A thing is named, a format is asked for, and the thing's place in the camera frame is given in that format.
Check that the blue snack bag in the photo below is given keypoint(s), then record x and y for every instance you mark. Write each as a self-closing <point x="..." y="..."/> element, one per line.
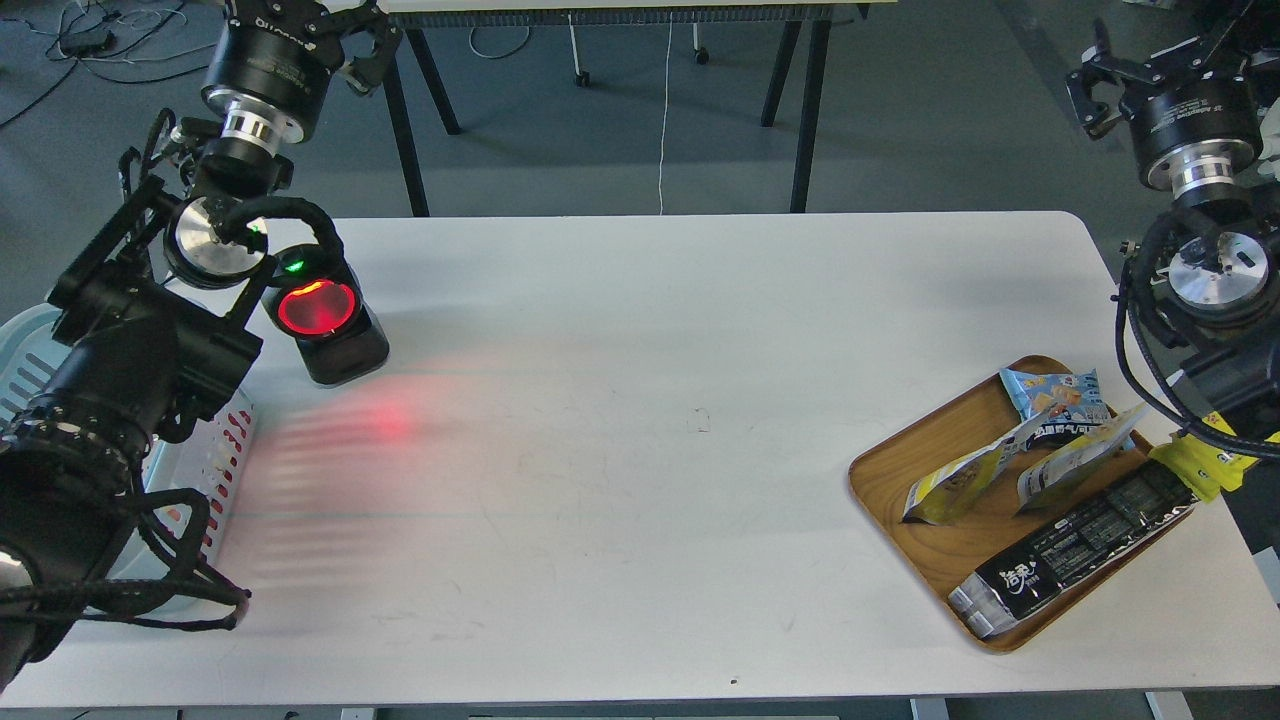
<point x="1078" y="398"/>

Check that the light blue plastic basket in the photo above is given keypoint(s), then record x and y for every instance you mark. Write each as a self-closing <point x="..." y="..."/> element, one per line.
<point x="195" y="470"/>

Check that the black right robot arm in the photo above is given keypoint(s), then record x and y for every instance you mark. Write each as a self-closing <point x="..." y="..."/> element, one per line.
<point x="1204" y="277"/>

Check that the yellow cartoon snack bag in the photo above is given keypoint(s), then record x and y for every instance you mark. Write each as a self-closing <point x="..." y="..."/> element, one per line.
<point x="1207" y="470"/>

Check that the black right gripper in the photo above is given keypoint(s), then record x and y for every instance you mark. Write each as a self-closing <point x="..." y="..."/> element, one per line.
<point x="1186" y="133"/>

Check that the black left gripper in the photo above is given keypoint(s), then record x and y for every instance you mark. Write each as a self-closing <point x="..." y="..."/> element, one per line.
<point x="273" y="52"/>

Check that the long black snack package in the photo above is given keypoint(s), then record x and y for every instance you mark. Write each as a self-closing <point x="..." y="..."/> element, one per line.
<point x="1023" y="580"/>

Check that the wooden tray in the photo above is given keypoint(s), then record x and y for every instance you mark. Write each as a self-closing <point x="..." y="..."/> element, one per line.
<point x="941" y="557"/>

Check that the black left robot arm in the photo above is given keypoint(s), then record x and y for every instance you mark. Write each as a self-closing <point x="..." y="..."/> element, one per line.
<point x="205" y="258"/>

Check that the black barcode scanner red window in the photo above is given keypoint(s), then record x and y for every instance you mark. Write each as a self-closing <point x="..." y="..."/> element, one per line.
<point x="315" y="298"/>

